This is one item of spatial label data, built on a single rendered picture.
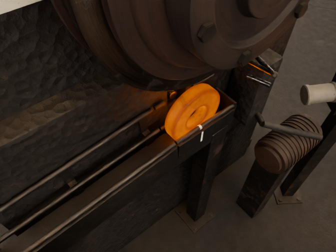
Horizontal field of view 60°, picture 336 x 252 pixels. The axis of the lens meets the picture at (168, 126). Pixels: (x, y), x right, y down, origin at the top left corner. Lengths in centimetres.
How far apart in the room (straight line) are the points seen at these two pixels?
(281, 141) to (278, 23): 53
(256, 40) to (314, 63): 175
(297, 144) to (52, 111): 73
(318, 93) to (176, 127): 44
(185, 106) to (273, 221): 91
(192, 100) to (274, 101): 124
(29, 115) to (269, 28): 44
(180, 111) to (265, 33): 25
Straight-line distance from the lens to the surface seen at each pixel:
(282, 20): 51
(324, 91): 93
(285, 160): 97
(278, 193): 149
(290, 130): 96
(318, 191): 158
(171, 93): 74
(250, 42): 47
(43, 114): 58
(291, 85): 199
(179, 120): 65
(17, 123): 58
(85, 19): 36
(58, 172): 66
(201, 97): 66
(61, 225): 66
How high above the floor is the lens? 128
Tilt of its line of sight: 52 degrees down
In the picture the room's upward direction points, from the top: straight up
